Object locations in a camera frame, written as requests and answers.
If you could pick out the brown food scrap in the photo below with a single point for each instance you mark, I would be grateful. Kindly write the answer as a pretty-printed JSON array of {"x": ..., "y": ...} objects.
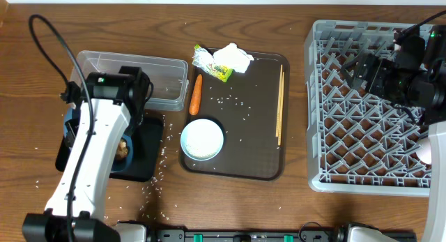
[{"x": 122, "y": 150}]

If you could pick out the dark blue plate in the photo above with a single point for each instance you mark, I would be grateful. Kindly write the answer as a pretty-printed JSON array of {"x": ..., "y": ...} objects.
[{"x": 64, "y": 151}]

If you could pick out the pink white cup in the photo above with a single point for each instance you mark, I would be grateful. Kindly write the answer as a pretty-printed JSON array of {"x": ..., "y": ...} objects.
[{"x": 424, "y": 151}]

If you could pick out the white napkin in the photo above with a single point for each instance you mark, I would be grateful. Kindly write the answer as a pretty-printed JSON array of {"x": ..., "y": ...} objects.
[{"x": 234, "y": 58}]

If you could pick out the green yellow snack wrapper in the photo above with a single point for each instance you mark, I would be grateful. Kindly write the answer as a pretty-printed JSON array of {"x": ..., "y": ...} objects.
[{"x": 204, "y": 60}]

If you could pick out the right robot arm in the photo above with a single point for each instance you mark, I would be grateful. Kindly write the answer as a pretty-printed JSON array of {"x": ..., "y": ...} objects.
[{"x": 421, "y": 84}]

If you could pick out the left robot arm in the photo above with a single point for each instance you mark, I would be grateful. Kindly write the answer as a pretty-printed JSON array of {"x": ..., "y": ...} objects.
[{"x": 110, "y": 105}]

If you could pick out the grey dishwasher rack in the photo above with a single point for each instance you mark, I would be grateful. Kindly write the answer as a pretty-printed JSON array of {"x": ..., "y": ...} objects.
[{"x": 357, "y": 142}]

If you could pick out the black waste tray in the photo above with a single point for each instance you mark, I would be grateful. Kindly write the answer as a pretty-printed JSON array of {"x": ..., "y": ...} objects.
[{"x": 146, "y": 144}]

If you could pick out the left wooden chopstick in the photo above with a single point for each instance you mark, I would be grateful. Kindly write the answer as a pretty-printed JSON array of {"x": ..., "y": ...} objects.
[{"x": 279, "y": 101}]

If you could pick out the wooden chopstick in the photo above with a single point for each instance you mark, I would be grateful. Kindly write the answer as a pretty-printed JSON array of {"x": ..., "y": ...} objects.
[
  {"x": 281, "y": 110},
  {"x": 279, "y": 101}
]

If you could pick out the right wooden chopstick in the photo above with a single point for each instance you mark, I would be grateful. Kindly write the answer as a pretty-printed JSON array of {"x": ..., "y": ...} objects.
[{"x": 281, "y": 110}]

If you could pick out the brown serving tray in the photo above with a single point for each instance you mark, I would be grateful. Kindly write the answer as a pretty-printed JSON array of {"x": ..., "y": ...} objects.
[{"x": 245, "y": 108}]

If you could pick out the clear plastic bin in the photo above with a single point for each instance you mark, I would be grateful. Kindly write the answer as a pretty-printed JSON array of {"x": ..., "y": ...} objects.
[{"x": 169, "y": 76}]

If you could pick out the orange carrot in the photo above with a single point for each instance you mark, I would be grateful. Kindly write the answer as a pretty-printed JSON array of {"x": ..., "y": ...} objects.
[{"x": 195, "y": 101}]

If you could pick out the light blue rice bowl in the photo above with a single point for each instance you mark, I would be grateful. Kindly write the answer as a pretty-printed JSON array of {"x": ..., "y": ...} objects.
[{"x": 201, "y": 139}]

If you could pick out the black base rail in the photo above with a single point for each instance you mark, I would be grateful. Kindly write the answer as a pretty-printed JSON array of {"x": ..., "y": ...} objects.
[{"x": 311, "y": 231}]

